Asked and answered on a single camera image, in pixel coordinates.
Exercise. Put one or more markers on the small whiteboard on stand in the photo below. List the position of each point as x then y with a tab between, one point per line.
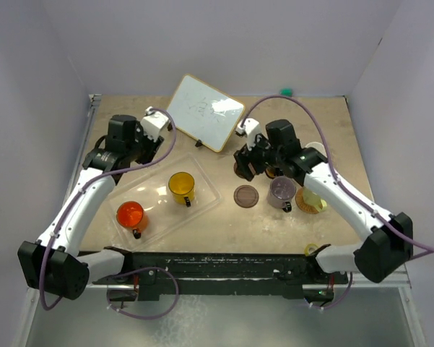
204	113

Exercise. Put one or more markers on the dark brown wooden coaster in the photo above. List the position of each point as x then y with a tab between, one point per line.
237	171

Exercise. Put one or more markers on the purple cup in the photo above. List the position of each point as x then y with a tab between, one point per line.
281	192

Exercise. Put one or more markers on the dark brown ringed coaster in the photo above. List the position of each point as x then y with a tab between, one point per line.
246	196

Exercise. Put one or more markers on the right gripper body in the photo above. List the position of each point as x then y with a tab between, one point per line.
264	155

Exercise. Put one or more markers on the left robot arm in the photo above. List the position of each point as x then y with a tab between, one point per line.
52	263

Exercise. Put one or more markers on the white cup black handle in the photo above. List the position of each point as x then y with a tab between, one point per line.
270	172

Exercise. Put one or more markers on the yellow transparent cup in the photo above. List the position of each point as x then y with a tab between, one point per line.
182	188

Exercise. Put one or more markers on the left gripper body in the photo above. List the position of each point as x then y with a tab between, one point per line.
145	147

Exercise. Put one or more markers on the green object at wall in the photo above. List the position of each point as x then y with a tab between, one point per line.
286	92

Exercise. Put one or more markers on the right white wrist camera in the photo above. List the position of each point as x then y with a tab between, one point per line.
249	128

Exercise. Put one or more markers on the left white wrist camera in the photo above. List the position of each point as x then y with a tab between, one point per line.
153	123

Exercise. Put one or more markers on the woven rattan coaster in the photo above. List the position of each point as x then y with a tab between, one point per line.
299	199

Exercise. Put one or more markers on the pale yellow cup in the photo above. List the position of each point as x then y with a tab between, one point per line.
313	203

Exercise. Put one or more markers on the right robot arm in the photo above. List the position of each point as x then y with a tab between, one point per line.
384	237

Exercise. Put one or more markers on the yellow tape roll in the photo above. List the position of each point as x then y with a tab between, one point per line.
311	250

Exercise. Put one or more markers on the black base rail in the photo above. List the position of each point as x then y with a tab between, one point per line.
291	276

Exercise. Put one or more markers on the orange transparent cup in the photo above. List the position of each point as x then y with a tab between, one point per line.
132	216

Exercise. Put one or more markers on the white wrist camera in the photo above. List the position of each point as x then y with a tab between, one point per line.
249	128
153	123

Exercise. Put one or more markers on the pink cup white inside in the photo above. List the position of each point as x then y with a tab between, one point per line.
318	146

